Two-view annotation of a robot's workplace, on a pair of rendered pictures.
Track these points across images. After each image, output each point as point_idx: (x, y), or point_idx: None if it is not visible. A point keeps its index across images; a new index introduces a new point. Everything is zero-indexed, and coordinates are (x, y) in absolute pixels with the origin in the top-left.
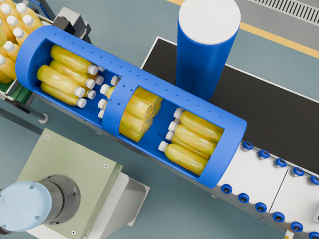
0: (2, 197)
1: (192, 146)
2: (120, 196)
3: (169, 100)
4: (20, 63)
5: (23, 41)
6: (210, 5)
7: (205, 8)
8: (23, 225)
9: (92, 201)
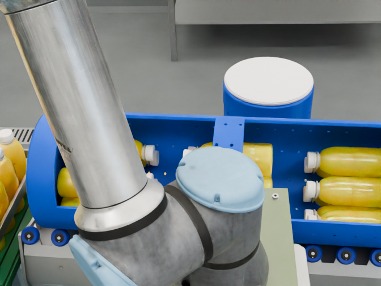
0: (189, 164)
1: (358, 201)
2: (308, 275)
3: (300, 122)
4: (38, 153)
5: (3, 167)
6: (262, 70)
7: (257, 74)
8: (248, 186)
9: (286, 250)
